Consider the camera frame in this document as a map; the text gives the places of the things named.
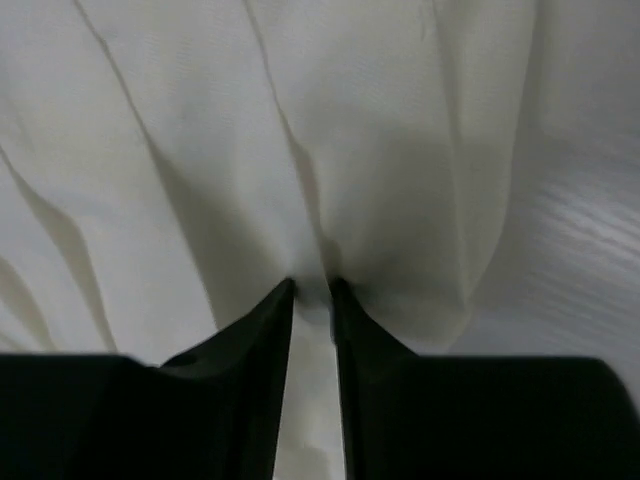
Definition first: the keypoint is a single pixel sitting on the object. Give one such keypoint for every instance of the white pleated skirt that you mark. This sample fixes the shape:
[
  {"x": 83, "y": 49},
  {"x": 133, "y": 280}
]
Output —
[{"x": 164, "y": 164}]

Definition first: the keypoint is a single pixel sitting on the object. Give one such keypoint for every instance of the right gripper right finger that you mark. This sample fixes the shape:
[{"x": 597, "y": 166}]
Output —
[{"x": 412, "y": 416}]

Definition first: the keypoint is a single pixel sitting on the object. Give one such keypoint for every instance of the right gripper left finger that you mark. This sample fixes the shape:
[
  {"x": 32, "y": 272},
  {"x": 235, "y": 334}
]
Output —
[{"x": 210, "y": 412}]

